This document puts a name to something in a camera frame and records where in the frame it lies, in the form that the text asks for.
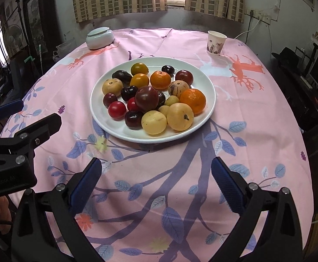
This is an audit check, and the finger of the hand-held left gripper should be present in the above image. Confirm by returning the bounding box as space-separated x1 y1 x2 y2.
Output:
0 113 62 158
0 99 24 124

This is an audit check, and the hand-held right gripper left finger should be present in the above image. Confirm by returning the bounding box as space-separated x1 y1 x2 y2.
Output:
11 157 105 262

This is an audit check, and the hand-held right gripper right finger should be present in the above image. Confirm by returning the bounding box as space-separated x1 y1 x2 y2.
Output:
207 157 304 262

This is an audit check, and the white oval plate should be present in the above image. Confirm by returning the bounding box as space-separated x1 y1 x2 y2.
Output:
90 57 217 143

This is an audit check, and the dark purple plum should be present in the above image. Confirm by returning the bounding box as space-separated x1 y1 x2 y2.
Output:
161 65 175 77
124 110 144 130
120 85 139 102

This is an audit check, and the pale yellow pear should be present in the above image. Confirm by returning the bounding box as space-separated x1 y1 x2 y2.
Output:
142 110 168 135
167 103 195 131

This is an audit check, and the tan yellow pear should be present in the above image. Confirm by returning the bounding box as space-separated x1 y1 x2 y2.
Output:
102 78 123 97

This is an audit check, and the orange tangerine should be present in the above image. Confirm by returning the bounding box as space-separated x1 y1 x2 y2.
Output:
150 70 172 90
179 88 206 115

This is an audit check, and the dark purple avocado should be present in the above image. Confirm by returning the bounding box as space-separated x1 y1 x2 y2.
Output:
112 70 133 86

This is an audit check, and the large dark red plum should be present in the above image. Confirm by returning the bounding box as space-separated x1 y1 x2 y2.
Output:
135 86 159 112

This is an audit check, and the striped pepino melon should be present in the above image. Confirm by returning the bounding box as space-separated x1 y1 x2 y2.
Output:
168 80 190 98

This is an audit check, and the yellow-orange tomato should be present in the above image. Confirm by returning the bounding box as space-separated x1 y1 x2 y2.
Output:
130 73 150 88

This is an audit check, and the yellow-green citrus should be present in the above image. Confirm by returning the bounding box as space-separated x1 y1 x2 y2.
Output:
131 63 149 76

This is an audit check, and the person's left hand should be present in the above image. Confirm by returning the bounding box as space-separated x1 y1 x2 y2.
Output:
0 196 13 233

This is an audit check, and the white standing fan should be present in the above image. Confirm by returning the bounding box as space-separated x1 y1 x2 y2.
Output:
3 24 24 52

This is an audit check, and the pink printed tablecloth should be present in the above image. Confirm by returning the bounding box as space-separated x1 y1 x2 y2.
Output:
0 27 312 262

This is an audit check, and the clear plastic bag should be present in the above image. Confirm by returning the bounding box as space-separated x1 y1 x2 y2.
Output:
56 38 76 60

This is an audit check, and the dark framed picture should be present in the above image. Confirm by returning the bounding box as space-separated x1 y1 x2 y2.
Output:
22 0 53 60

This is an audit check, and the pale green lidded jar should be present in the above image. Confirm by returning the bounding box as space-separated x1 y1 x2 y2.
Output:
86 26 115 50

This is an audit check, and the printed paper cup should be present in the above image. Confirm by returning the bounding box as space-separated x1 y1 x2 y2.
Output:
207 31 228 57

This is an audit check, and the black hat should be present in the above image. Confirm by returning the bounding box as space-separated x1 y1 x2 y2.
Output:
271 46 303 66

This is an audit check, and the white mop handle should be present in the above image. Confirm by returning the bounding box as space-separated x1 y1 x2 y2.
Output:
38 44 45 75

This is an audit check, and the white power cable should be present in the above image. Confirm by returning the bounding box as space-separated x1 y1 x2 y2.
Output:
234 19 259 39

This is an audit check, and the white wall socket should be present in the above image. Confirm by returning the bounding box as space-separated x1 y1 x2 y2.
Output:
246 9 273 24

